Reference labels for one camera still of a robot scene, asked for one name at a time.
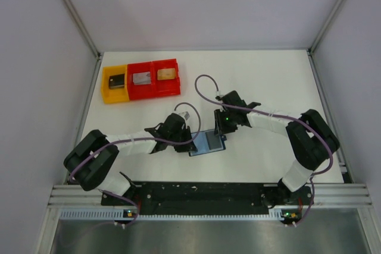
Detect middle red plastic bin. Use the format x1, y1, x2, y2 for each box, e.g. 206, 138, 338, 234
127, 62, 155, 101

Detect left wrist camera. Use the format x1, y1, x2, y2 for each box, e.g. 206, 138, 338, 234
177, 111, 190, 122

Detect silver card in bin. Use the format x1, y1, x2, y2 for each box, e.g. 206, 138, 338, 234
132, 71, 151, 85

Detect right red plastic bin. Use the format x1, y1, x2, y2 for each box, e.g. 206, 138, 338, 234
152, 58, 181, 97

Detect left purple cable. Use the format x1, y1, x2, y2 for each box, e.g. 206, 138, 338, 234
67, 102, 202, 228

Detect black card in bin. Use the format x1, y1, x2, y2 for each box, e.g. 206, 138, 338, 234
108, 74, 125, 89

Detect blue leather card holder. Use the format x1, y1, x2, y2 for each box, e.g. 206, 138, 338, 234
188, 129, 227, 157

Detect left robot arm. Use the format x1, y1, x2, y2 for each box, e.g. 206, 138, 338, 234
64, 112, 196, 196

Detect gold card in bin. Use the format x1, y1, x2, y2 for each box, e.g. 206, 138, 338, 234
157, 68, 176, 81

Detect purple cable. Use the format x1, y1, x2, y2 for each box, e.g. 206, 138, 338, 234
67, 102, 202, 228
195, 74, 334, 227

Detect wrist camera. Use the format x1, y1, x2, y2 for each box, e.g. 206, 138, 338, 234
177, 111, 190, 122
215, 90, 224, 101

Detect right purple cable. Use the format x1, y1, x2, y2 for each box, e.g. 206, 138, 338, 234
195, 74, 334, 227

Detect red plastic bin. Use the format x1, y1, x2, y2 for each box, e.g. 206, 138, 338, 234
127, 62, 155, 101
152, 58, 181, 97

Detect yellow plastic bin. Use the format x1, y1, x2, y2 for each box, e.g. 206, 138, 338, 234
101, 65, 130, 104

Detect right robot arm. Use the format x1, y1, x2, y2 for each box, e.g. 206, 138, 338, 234
214, 90, 340, 207

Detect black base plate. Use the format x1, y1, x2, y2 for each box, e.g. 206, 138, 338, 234
99, 181, 316, 216

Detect black credit card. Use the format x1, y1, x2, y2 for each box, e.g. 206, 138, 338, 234
205, 131, 224, 150

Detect white slotted cable duct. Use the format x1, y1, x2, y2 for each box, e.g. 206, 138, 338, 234
59, 208, 285, 221

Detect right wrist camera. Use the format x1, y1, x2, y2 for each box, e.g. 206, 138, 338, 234
215, 90, 224, 101

